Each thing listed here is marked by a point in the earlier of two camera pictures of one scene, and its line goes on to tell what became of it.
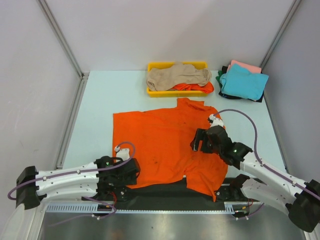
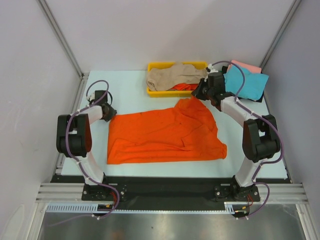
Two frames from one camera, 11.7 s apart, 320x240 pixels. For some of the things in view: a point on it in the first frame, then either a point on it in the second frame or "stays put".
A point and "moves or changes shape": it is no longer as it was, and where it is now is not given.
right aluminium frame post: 291,12 stays put
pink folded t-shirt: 252,69 stays put
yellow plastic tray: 173,93 stays put
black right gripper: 204,139 → 199,90
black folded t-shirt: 224,70 stays put
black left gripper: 130,180 → 112,113
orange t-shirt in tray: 207,88 stays put
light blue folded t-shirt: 239,81 stays put
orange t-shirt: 161,142 moves or changes shape
